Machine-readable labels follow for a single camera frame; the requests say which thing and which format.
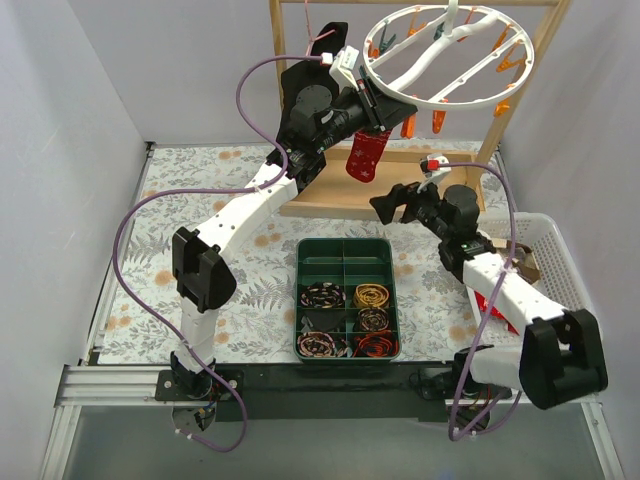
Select red christmas sock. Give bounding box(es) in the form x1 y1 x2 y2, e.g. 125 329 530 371
474 292 521 333
345 130 392 183

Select brown beige striped sock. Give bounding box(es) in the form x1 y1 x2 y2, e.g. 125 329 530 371
492 238 541 285

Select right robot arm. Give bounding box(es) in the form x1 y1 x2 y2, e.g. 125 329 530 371
369 183 608 410

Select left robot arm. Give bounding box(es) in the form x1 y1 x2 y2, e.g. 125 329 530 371
170 62 417 400

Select white round clip hanger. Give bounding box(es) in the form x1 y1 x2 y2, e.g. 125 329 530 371
362 1 536 112

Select orange clothes clip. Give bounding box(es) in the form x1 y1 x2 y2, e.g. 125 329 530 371
401 114 417 139

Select wooden tray base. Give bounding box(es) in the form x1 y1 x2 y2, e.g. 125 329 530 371
280 145 476 220

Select teal clothes clip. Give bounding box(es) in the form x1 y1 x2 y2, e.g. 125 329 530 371
378 28 397 55

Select black hanging garment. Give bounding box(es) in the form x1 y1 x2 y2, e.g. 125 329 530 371
277 20 350 146

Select yellow rolled tie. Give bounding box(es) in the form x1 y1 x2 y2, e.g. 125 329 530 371
353 283 391 309

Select green divided organizer box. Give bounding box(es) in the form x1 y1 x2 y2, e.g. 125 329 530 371
293 238 401 365

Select black white patterned rolled tie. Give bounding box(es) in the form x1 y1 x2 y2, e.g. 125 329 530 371
300 282 346 309

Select yellow-orange clothes clip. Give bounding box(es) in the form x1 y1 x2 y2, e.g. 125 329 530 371
493 98 511 118

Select black gold paisley rolled tie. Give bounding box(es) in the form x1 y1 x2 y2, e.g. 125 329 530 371
354 307 390 333

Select black orange rolled tie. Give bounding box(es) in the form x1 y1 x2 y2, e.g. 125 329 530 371
353 330 399 358

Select white plastic basket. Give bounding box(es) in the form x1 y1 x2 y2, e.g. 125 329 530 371
464 212 601 346

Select floral tablecloth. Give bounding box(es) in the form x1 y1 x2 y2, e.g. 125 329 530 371
98 145 476 365

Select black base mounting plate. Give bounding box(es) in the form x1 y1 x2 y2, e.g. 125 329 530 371
155 363 512 424

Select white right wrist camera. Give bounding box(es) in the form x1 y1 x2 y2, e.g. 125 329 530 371
418 154 451 192

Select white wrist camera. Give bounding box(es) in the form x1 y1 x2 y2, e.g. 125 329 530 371
418 154 451 192
329 46 359 93

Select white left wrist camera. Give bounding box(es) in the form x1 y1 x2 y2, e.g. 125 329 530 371
329 46 359 93

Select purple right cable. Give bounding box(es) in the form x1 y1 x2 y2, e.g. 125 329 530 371
447 160 522 442

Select purple cable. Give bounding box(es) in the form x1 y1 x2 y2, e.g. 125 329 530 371
112 53 333 453
447 160 522 442

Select wooden rack post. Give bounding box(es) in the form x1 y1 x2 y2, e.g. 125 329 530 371
269 0 287 107
469 0 573 176

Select left wooden rack post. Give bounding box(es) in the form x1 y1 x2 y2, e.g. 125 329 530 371
269 0 287 107

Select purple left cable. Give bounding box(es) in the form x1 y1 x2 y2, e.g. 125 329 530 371
112 53 333 453

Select aluminium frame rail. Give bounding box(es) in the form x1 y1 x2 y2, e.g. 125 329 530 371
40 365 179 479

